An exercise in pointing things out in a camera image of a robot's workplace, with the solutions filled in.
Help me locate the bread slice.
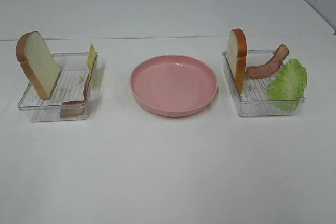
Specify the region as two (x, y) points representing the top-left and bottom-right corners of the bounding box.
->
(15, 31), (61, 99)
(226, 28), (247, 93)

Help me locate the right clear plastic container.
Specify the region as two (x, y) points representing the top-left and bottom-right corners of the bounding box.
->
(222, 51), (305, 116)

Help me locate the clear plastic container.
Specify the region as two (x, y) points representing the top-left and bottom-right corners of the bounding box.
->
(222, 51), (305, 116)
(18, 52), (99, 122)

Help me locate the pink round plate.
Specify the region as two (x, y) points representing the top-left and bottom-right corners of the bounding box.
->
(130, 55), (218, 117)

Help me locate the bacon strip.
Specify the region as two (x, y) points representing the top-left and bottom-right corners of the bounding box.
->
(246, 44), (289, 79)
(60, 74), (91, 118)

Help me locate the green lettuce leaf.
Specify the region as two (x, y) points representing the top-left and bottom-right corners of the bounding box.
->
(267, 59), (307, 112)

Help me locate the yellow cheese slice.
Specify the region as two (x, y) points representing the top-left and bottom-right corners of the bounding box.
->
(87, 44), (96, 73)

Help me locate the left clear plastic container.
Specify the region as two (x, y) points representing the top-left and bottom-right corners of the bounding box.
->
(18, 52), (99, 122)

